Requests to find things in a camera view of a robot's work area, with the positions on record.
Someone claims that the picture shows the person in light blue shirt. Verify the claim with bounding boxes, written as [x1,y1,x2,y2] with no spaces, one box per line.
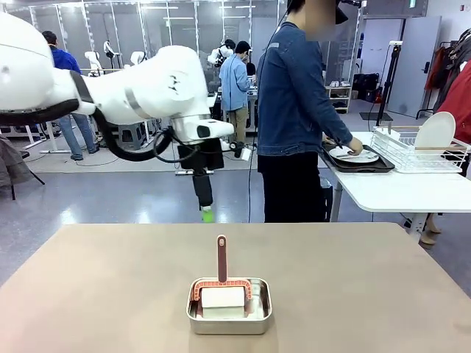
[219,40,254,149]

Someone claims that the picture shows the grey coat on stand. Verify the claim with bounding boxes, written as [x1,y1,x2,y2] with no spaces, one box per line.
[0,135,46,202]

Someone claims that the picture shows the lint roller with brown handle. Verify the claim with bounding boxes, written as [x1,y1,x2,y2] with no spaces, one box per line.
[191,235,253,319]

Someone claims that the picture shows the white plate in rack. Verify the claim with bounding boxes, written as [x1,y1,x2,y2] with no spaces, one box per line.
[414,110,457,151]

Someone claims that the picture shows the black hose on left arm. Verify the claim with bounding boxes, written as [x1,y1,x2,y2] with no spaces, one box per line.
[0,98,185,163]

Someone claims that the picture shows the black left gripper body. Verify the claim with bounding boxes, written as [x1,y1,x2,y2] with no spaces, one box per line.
[177,138,226,178]

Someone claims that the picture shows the person in denim jacket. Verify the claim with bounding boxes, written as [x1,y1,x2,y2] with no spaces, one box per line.
[255,0,365,224]

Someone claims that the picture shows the white wire dish rack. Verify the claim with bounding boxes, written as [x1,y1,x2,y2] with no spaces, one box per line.
[370,124,471,174]

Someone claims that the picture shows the man in blue hoodie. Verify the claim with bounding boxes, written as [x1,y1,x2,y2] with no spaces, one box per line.
[41,30,101,162]

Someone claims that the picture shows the black headset on head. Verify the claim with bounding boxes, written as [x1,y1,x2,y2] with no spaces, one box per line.
[333,0,349,26]

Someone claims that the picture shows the black storage bins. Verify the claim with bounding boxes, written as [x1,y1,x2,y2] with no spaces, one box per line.
[353,72,380,103]

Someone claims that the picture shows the dark brown serving tray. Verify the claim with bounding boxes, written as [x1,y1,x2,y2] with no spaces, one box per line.
[321,141,396,174]

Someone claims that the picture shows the black tripod stand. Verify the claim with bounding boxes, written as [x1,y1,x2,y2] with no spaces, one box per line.
[366,40,405,123]

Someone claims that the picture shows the person's right hand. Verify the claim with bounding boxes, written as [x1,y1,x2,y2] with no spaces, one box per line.
[347,137,365,156]

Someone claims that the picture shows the clothes rack with coats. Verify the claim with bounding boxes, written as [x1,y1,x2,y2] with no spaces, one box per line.
[424,28,471,113]

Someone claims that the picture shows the white round dinner plate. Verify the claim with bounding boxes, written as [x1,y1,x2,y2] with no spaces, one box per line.
[328,146,380,165]

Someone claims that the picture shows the long white background table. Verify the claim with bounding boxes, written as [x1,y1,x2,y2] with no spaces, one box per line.
[20,123,73,154]

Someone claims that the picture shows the person in red jacket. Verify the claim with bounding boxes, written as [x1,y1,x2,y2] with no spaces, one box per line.
[419,60,471,246]

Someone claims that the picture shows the white side table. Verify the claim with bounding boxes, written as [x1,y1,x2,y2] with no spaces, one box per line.
[323,132,471,243]

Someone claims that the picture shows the person's right forearm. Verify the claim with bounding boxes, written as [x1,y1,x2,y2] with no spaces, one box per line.
[319,110,355,149]

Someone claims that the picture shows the white shoe shelf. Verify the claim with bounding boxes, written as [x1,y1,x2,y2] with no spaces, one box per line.
[328,79,353,113]

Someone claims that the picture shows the rectangular metal tin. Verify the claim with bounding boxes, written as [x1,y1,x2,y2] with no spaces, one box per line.
[185,277,273,336]

